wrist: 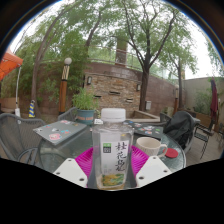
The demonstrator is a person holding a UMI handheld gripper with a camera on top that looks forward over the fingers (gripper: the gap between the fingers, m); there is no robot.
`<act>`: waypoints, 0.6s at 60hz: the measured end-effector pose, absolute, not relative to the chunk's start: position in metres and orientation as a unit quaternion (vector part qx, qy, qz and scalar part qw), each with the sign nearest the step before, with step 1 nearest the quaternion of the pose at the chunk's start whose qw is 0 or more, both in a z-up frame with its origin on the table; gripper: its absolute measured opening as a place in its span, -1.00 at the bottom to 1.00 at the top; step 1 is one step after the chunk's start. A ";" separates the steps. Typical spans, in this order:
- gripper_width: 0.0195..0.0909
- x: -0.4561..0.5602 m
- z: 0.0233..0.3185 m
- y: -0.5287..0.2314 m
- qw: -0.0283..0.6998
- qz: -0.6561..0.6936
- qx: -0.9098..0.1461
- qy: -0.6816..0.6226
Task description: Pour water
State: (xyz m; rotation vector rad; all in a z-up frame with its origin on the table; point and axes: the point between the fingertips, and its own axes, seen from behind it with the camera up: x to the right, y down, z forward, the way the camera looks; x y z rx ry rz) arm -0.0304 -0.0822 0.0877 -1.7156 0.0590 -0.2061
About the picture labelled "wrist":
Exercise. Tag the grey laptop with stickers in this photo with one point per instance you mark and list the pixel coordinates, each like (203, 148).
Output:
(58, 132)

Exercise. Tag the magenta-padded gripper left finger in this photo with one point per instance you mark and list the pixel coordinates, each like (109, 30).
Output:
(70, 171)

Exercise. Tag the white mug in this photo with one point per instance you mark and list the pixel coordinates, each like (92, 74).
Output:
(148, 146)

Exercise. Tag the closed maroon patio umbrella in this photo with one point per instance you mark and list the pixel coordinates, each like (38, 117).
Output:
(214, 100)

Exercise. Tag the green plant in blue pot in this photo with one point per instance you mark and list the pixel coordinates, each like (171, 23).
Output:
(85, 103)

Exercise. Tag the blue yellow striped cone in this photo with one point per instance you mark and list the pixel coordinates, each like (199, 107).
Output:
(31, 110)

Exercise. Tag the forked trunk tree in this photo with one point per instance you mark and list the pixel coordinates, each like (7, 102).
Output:
(144, 90)

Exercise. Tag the clear drink bottle white cap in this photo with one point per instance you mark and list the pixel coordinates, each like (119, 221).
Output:
(112, 150)

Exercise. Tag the black backpack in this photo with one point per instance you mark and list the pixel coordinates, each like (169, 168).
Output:
(178, 128)

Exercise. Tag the wooden lamp post globe light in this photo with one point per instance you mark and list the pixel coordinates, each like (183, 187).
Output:
(63, 93)
(176, 100)

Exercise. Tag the black metal patio chair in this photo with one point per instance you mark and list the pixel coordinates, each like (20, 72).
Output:
(203, 136)

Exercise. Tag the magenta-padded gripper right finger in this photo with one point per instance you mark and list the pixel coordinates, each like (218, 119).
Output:
(152, 170)

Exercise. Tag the leaning trunk tree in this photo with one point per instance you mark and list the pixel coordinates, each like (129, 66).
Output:
(35, 83)

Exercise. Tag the flat round red coaster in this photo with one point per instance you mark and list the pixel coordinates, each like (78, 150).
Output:
(172, 153)

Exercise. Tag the white booklet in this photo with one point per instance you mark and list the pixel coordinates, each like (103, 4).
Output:
(98, 121)

